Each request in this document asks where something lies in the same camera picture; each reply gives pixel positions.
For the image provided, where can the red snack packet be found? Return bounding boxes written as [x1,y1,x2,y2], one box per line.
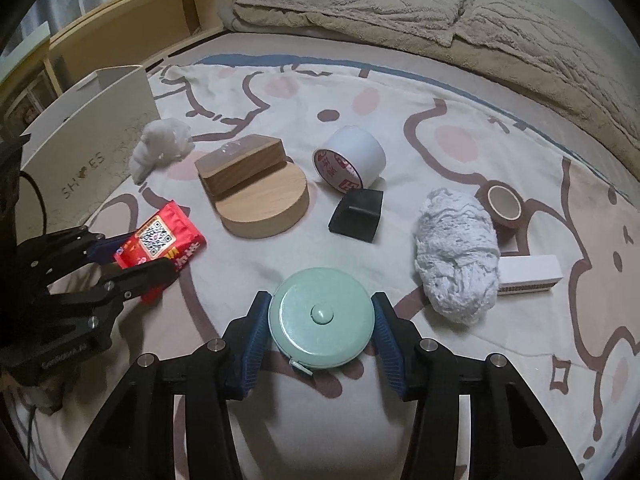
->
[114,200,206,275]

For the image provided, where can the green round tape measure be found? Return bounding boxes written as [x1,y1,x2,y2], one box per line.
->
[268,268,375,376]

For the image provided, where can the brown tape roll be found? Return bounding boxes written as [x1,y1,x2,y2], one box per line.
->
[475,181,524,230]

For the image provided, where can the black wedge object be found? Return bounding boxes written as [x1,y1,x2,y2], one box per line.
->
[328,188,384,243]

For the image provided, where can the white shoe storage box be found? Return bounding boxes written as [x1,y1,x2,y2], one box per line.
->
[15,65,160,242]

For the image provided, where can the white small rectangular box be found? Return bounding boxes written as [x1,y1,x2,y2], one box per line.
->
[498,255,563,295]

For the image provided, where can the white knotted cloth bundle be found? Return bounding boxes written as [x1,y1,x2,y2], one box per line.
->
[128,118,194,184]

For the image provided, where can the round wooden disc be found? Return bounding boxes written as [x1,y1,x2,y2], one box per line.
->
[214,162,309,240]

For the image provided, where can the rectangular wooden block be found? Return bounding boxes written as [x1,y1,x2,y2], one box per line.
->
[194,134,286,196]

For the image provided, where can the wooden bedside shelf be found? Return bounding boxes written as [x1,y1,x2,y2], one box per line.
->
[1,0,233,122]

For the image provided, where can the cartoon patterned blanket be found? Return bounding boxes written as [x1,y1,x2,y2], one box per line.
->
[1,56,639,479]

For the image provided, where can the beige quilted duvet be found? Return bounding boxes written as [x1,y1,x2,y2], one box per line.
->
[221,0,639,172]

